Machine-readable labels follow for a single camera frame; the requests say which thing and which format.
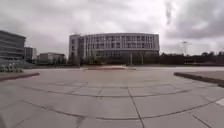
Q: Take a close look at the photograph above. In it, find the grey glass building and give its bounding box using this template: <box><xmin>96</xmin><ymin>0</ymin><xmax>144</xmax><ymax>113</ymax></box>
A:
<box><xmin>0</xmin><ymin>30</ymin><xmax>27</xmax><ymax>62</ymax></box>

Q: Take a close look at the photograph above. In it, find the large curved white building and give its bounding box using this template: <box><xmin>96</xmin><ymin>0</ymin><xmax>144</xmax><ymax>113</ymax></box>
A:
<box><xmin>68</xmin><ymin>32</ymin><xmax>161</xmax><ymax>66</ymax></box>

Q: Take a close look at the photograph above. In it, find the low grey building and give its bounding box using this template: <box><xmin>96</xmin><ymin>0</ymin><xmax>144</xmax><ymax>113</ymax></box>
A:
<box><xmin>37</xmin><ymin>52</ymin><xmax>67</xmax><ymax>65</ymax></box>

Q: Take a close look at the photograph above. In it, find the grey stone slab plaza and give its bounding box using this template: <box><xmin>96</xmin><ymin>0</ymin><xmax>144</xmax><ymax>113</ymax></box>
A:
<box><xmin>0</xmin><ymin>66</ymin><xmax>224</xmax><ymax>128</ymax></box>

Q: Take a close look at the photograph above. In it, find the tall light mast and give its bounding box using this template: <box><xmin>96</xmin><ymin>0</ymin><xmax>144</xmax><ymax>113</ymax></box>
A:
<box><xmin>181</xmin><ymin>40</ymin><xmax>190</xmax><ymax>56</ymax></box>

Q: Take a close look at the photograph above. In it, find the small pale building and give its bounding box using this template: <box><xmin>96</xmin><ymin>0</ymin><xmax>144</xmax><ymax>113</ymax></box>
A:
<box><xmin>23</xmin><ymin>46</ymin><xmax>38</xmax><ymax>62</ymax></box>

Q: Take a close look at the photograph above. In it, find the row of parked bicycles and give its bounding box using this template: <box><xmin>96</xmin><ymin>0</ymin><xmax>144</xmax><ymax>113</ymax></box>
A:
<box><xmin>0</xmin><ymin>63</ymin><xmax>25</xmax><ymax>74</ymax></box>

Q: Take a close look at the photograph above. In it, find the row of dark trees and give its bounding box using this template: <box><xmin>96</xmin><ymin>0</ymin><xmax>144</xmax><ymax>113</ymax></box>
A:
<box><xmin>158</xmin><ymin>50</ymin><xmax>224</xmax><ymax>66</ymax></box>

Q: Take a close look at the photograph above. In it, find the low round plaza platform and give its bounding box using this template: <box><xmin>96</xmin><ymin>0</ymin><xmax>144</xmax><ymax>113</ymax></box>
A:
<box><xmin>82</xmin><ymin>65</ymin><xmax>137</xmax><ymax>71</ymax></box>

